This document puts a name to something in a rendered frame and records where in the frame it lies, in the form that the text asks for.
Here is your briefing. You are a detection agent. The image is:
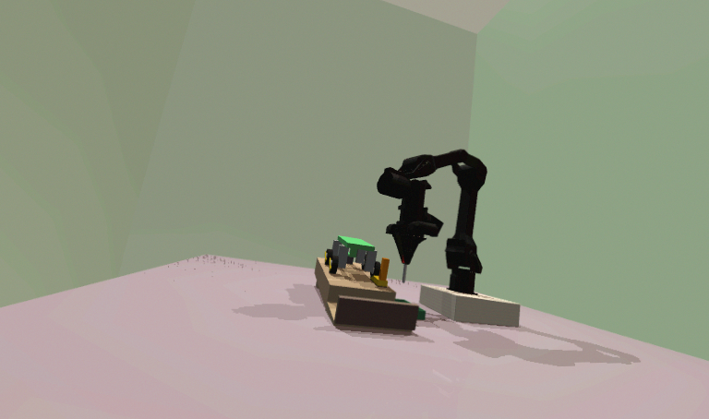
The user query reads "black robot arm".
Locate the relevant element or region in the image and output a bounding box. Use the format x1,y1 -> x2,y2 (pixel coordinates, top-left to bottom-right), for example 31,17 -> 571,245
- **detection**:
377,149 -> 487,295

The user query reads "yellow wheel chock with orange handle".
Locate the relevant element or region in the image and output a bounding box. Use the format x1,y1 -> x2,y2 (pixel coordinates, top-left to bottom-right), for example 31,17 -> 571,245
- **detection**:
370,258 -> 390,288

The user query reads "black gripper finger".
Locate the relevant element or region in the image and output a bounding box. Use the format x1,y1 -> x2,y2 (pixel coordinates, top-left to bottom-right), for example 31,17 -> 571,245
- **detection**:
401,234 -> 426,265
392,234 -> 404,264

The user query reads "green tray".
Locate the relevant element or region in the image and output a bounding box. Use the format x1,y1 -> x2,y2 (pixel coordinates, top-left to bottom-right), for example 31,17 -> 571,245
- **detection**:
395,298 -> 426,320

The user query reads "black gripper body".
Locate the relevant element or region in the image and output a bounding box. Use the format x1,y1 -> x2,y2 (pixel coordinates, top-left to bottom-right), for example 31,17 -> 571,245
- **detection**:
386,200 -> 439,238

